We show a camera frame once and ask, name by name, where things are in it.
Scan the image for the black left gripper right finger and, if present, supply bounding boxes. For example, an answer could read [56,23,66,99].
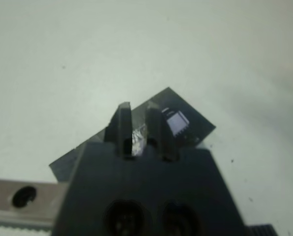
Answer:
[145,101,180,162]

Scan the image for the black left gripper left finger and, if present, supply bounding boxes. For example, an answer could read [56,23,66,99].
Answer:
[107,101,134,158]

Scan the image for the black printed box lid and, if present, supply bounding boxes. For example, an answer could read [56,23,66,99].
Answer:
[49,86,217,184]

